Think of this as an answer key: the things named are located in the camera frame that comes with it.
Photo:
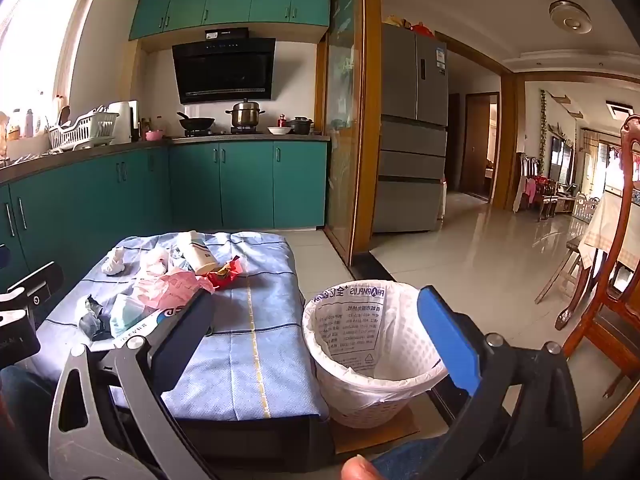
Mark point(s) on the blue checked tablecloth table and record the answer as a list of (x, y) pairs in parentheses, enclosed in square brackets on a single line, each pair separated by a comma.
[(250, 320)]

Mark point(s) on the white cylindrical container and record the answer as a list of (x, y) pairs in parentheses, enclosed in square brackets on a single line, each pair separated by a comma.
[(120, 122)]

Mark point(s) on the round ceiling lamp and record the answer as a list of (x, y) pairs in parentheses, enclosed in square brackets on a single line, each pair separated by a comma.
[(570, 12)]

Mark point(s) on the teal wall cabinets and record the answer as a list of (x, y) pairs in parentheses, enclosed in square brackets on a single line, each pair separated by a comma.
[(230, 2)]

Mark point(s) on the person's right leg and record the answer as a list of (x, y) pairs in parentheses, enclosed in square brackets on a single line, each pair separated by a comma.
[(410, 460)]

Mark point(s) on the black low table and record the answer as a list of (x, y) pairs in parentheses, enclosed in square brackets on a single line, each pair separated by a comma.
[(250, 440)]

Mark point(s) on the brown cardboard sheet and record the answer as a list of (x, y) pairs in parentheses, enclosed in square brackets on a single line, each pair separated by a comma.
[(395, 432)]

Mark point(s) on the white bowl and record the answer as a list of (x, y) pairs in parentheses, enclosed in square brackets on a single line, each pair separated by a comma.
[(279, 130)]

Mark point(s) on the white plastic wastebasket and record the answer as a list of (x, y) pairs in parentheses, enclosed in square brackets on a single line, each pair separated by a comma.
[(370, 405)]

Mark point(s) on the yellow bag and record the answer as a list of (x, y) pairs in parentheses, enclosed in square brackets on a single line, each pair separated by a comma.
[(395, 22)]

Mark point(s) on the row of bottles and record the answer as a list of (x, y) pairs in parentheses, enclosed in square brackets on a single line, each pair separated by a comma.
[(27, 122)]

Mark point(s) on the dark wrapper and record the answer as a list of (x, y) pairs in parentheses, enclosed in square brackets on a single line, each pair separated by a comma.
[(92, 320)]

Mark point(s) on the white blue milk carton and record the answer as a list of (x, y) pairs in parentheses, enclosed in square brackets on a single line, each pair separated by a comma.
[(197, 255)]

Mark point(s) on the white cardboard box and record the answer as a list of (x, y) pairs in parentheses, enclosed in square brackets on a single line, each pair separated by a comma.
[(150, 322)]

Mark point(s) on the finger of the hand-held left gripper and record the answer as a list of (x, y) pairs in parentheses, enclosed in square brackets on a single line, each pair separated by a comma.
[(40, 285)]

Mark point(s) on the carved wooden chair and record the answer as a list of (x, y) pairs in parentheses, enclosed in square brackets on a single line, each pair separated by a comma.
[(615, 260)]

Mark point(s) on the window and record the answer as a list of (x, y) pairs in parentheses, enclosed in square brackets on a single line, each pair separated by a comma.
[(35, 40)]

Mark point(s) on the white printed bin liner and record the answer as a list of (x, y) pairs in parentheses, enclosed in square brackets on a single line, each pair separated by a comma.
[(350, 330)]

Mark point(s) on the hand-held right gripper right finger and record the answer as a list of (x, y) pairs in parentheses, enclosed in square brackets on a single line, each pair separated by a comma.
[(447, 340)]

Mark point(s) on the wooden stool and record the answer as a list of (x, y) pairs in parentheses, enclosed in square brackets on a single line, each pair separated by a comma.
[(565, 260)]

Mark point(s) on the white fence panel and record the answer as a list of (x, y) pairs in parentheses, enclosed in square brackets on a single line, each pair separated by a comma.
[(586, 207)]

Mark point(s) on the red snack wrapper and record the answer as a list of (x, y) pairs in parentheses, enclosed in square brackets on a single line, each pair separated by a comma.
[(225, 276)]

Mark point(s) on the pink bowl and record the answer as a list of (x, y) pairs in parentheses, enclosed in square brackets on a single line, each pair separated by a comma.
[(154, 135)]

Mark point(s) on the red bag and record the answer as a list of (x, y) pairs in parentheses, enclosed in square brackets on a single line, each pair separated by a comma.
[(422, 30)]

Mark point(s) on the black wok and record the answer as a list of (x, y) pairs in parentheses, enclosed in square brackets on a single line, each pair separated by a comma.
[(197, 122)]

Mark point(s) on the teal base cabinets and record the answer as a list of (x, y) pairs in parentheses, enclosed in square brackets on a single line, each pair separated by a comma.
[(240, 185)]

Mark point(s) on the light blue packet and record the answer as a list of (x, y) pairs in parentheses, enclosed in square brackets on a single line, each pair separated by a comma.
[(127, 317)]

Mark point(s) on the white dish rack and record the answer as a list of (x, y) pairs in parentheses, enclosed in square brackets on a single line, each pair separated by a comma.
[(82, 132)]

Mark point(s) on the person's right hand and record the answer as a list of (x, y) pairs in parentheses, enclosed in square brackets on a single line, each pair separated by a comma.
[(360, 469)]

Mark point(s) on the white plastic bag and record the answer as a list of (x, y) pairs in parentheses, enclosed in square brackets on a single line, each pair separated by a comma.
[(152, 260)]

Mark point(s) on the brown wooden door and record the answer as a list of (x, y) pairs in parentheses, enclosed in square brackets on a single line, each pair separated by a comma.
[(475, 150)]

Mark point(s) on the dining table with tablecloth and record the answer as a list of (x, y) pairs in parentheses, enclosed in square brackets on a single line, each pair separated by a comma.
[(607, 230)]

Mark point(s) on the wall television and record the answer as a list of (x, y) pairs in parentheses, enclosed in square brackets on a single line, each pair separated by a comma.
[(225, 70)]

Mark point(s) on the grey refrigerator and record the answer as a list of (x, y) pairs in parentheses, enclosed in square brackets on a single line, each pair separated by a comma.
[(410, 160)]

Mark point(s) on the pink plastic bag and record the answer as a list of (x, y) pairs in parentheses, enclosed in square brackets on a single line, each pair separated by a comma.
[(170, 285)]

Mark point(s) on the group of wooden chairs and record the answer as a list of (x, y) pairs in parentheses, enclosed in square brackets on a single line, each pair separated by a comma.
[(540, 190)]

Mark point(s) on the steel cooking pot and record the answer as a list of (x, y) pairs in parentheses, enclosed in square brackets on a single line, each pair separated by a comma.
[(245, 115)]

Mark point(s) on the green vine garland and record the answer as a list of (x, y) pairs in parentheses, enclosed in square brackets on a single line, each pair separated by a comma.
[(543, 125)]

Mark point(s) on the black lidded pot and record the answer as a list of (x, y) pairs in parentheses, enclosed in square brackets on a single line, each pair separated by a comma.
[(300, 126)]

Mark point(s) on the ceiling air vent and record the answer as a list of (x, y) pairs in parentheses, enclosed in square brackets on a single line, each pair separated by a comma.
[(618, 110)]

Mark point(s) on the gas stove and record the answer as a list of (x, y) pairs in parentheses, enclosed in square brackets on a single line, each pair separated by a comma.
[(225, 131)]

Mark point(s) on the wooden framed glass door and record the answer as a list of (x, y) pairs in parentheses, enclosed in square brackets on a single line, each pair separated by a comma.
[(345, 135)]

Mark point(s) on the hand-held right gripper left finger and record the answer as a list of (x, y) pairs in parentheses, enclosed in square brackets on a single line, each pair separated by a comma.
[(185, 335)]

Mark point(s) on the white tissue wad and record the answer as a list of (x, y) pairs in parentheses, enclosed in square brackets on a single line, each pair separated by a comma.
[(114, 262)]

